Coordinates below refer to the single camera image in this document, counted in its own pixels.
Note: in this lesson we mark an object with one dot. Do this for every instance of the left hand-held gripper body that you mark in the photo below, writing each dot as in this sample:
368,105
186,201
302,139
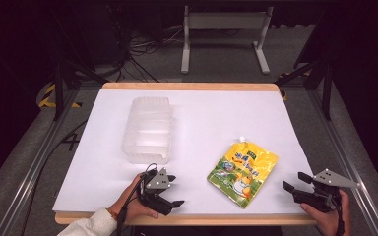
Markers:
156,183

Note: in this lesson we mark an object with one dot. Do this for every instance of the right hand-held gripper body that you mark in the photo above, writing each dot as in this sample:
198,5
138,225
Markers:
325,191

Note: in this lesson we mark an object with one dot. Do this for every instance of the person's right hand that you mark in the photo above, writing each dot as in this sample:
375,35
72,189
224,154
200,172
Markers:
328,221

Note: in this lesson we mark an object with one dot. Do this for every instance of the person's left hand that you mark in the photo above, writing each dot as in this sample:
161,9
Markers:
129,205

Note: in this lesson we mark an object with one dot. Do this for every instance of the yellow spout pouch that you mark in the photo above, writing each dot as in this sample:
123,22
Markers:
242,172

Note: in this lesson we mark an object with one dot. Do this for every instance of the clear plastic container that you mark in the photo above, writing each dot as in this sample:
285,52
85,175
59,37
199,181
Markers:
148,131

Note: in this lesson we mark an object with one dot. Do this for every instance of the white table cover sheet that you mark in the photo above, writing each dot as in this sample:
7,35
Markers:
203,131

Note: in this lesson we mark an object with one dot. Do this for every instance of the black metal stand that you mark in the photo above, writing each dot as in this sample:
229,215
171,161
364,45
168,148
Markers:
325,85
59,85

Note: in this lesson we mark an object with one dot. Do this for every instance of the yellow black hazard tape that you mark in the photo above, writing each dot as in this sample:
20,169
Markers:
47,96

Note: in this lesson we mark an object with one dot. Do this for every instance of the aluminium frame rail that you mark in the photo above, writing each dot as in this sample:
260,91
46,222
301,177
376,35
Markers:
36,170
347,164

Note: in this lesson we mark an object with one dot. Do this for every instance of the white metal stand frame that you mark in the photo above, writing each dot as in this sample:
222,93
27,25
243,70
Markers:
226,21

